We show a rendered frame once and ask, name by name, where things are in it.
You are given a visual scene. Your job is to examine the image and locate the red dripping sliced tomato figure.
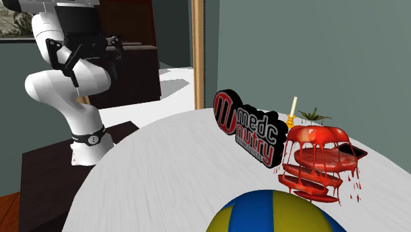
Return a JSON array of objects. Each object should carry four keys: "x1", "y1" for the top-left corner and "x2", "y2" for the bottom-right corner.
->
[{"x1": 277, "y1": 125, "x2": 363, "y2": 206}]

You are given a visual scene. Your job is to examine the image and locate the dark robot stand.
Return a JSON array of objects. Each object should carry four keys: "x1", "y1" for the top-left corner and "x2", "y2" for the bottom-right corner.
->
[{"x1": 18, "y1": 121, "x2": 141, "y2": 232}]

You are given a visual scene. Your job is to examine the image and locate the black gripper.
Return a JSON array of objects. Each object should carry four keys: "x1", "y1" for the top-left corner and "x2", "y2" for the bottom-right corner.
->
[{"x1": 45, "y1": 5, "x2": 125, "y2": 89}]

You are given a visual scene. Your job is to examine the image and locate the white round table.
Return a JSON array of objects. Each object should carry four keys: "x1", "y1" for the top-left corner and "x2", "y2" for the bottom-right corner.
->
[{"x1": 61, "y1": 107, "x2": 411, "y2": 232}]

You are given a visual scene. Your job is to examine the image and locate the black tablet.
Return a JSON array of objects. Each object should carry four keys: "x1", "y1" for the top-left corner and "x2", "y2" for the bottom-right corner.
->
[{"x1": 338, "y1": 142, "x2": 369, "y2": 160}]

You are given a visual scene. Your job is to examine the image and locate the black sign with red lettering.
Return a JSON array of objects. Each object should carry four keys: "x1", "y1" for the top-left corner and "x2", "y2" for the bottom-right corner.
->
[{"x1": 213, "y1": 88, "x2": 289, "y2": 169}]

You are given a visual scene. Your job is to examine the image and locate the small green plant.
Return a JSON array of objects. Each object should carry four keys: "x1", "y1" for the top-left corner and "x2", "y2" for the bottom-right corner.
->
[{"x1": 298, "y1": 107, "x2": 333, "y2": 125}]

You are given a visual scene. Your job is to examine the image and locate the blue and yellow ball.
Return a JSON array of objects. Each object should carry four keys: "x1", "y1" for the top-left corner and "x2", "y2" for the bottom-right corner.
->
[{"x1": 205, "y1": 188, "x2": 348, "y2": 232}]

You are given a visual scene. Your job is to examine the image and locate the framed wall picture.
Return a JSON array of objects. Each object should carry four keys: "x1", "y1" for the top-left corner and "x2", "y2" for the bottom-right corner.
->
[{"x1": 0, "y1": 5, "x2": 37, "y2": 44}]

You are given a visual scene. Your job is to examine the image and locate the light wooden door frame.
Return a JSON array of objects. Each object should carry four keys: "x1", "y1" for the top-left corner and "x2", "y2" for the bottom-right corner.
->
[{"x1": 191, "y1": 0, "x2": 206, "y2": 111}]

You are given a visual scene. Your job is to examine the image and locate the white candle in yellow holder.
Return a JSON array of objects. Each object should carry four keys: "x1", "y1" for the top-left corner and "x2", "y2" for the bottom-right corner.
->
[{"x1": 286, "y1": 96, "x2": 298, "y2": 130}]

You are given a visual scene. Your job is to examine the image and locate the dark wooden cabinet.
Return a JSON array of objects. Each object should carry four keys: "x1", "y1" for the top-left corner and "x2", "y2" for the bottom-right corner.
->
[{"x1": 84, "y1": 0, "x2": 162, "y2": 110}]

